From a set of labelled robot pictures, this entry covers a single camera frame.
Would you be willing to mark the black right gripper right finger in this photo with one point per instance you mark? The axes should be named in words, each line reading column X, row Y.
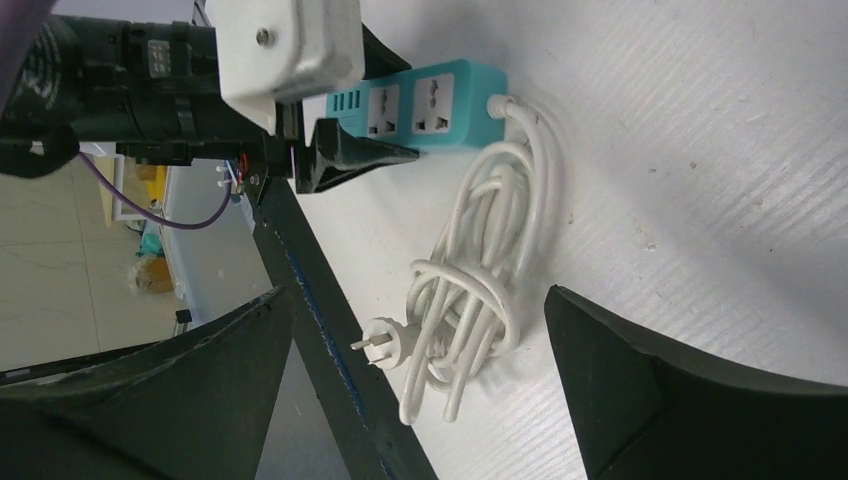
column 646, row 406

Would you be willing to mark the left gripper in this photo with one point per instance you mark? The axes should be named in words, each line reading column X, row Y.
column 176, row 109

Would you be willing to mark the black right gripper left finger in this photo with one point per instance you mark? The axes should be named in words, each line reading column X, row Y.
column 196, row 406

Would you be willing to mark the teal power strip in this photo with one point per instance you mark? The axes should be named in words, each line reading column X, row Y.
column 438, row 107

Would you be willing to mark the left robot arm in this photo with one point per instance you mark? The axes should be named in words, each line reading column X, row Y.
column 61, row 87

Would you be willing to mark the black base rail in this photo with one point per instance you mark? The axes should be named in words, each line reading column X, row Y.
column 357, row 400

